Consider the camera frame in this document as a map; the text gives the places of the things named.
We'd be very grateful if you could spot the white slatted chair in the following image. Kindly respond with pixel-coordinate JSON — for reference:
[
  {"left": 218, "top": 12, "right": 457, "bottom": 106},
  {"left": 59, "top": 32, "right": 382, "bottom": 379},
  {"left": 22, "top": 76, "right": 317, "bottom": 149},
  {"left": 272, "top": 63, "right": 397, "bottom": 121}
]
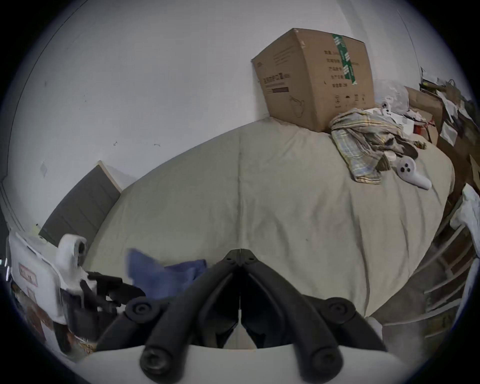
[{"left": 379, "top": 184, "right": 480, "bottom": 331}]

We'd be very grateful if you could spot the plaid shirt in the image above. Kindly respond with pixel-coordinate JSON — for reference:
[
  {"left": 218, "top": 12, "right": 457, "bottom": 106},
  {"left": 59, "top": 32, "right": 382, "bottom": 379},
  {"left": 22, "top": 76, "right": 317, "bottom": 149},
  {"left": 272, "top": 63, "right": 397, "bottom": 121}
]
[{"left": 330, "top": 109, "right": 419, "bottom": 184}]

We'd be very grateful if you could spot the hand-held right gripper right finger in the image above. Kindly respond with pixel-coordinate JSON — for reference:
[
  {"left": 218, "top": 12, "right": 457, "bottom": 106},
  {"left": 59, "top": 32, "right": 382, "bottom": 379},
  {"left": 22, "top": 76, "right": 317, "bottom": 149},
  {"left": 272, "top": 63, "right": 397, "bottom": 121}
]
[{"left": 239, "top": 249, "right": 387, "bottom": 380}]

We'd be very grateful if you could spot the bed with beige sheet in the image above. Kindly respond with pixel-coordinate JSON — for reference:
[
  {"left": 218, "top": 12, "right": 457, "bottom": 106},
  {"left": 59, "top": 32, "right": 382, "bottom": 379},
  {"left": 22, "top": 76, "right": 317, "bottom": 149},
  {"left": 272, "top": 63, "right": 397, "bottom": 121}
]
[{"left": 84, "top": 116, "right": 456, "bottom": 319}]

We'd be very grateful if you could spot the dark blue shirt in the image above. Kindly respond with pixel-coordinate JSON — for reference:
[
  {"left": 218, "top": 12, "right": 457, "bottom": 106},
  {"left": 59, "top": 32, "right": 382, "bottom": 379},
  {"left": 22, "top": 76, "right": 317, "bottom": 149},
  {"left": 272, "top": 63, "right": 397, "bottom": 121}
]
[{"left": 125, "top": 247, "right": 209, "bottom": 301}]

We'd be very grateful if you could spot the clear plastic bag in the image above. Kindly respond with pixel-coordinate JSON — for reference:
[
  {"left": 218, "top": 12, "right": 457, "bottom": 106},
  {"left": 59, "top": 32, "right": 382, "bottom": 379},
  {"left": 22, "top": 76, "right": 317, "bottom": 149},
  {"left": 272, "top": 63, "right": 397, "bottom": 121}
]
[{"left": 373, "top": 79, "right": 410, "bottom": 114}]

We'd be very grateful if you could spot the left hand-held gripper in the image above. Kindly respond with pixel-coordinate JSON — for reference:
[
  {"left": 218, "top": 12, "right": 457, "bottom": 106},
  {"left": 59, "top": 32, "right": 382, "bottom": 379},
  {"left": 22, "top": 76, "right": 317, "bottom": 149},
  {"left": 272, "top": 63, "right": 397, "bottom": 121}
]
[{"left": 7, "top": 232, "right": 146, "bottom": 353}]

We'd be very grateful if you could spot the large brown cardboard carton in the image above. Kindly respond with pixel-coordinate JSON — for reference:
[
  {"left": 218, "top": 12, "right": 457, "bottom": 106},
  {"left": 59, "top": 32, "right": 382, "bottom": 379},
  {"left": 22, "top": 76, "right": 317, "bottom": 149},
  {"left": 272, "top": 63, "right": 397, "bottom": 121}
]
[{"left": 251, "top": 28, "right": 376, "bottom": 133}]

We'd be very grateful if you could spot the dark grey padded headboard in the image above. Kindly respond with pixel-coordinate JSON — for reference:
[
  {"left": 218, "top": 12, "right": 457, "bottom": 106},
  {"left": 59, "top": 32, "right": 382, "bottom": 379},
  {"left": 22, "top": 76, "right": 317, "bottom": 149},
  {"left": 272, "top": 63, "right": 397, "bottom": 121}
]
[{"left": 39, "top": 161, "right": 122, "bottom": 248}]

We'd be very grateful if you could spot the low brown carton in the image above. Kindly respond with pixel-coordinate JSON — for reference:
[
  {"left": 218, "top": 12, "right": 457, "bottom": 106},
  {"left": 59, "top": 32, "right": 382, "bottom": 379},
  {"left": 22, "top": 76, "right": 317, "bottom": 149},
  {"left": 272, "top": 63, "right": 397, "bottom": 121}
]
[{"left": 404, "top": 86, "right": 448, "bottom": 146}]

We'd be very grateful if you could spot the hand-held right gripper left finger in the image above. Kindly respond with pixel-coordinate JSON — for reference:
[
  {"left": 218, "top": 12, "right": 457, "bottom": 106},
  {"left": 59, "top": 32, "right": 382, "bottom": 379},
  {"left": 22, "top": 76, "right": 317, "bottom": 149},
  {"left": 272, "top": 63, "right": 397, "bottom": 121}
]
[{"left": 95, "top": 249, "right": 240, "bottom": 380}]

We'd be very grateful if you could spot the white cloth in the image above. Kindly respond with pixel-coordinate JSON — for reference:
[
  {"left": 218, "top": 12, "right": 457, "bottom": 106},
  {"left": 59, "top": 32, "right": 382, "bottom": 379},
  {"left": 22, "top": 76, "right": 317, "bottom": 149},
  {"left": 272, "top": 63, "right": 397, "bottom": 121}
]
[{"left": 450, "top": 184, "right": 480, "bottom": 259}]

